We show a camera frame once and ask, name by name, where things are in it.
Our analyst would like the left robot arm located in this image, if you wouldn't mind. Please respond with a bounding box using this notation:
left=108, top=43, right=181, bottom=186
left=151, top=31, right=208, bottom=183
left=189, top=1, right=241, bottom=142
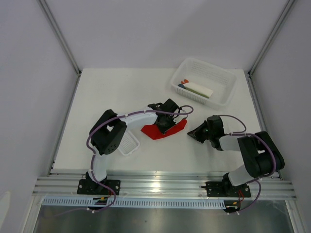
left=86, top=99, right=187, bottom=194

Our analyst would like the aluminium front rail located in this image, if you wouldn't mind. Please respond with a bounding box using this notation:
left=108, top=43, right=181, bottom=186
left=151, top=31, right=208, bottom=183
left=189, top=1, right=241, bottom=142
left=32, top=170, right=297, bottom=200

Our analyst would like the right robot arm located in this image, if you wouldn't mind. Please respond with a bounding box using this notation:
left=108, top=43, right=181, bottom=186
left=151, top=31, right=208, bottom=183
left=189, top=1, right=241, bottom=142
left=188, top=115, right=285, bottom=197

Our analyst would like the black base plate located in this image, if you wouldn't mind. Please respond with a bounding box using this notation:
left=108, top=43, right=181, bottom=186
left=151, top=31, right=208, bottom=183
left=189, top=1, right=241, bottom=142
left=201, top=181, right=251, bottom=198
left=77, top=179, right=121, bottom=196

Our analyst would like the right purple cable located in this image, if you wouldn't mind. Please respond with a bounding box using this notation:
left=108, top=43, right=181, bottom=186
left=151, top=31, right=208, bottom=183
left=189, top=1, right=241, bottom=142
left=220, top=114, right=277, bottom=215

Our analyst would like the small white utensil tray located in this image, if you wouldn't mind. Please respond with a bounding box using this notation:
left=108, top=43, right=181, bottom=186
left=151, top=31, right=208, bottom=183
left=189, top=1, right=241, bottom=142
left=118, top=131, right=140, bottom=156

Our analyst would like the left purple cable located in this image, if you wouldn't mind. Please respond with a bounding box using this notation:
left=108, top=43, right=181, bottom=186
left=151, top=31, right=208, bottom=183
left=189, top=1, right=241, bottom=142
left=58, top=105, right=194, bottom=216

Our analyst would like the white slotted cable duct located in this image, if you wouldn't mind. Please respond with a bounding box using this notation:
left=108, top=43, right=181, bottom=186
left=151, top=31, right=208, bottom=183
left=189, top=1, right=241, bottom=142
left=42, top=197, right=225, bottom=209

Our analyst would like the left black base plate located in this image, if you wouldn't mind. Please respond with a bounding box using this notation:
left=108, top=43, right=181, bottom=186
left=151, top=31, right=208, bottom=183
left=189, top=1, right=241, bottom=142
left=77, top=179, right=121, bottom=196

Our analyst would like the right aluminium frame post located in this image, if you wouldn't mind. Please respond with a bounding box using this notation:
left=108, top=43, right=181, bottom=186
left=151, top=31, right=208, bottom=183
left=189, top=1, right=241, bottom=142
left=248, top=0, right=298, bottom=77

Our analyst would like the purple cable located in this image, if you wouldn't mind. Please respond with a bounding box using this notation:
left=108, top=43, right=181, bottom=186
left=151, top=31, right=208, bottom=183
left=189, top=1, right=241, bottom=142
left=220, top=114, right=277, bottom=215
left=58, top=105, right=194, bottom=216

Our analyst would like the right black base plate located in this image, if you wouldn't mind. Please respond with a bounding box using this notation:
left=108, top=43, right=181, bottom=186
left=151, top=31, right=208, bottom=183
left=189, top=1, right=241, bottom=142
left=201, top=181, right=251, bottom=198

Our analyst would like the large white plastic basket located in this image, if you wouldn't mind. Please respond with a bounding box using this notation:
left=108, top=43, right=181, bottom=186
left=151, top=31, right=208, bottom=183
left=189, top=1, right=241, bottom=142
left=170, top=58, right=238, bottom=109

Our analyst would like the red paper napkin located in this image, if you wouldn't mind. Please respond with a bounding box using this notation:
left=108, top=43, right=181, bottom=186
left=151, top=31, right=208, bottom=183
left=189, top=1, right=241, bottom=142
left=141, top=118, right=188, bottom=141

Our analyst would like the aluminium frame post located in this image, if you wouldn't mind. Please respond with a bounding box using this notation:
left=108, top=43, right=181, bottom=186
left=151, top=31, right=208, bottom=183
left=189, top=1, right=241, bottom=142
left=248, top=0, right=298, bottom=77
left=36, top=0, right=82, bottom=76

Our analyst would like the left aluminium frame post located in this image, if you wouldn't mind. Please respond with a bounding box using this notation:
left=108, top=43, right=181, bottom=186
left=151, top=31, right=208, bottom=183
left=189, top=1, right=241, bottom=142
left=36, top=0, right=82, bottom=76

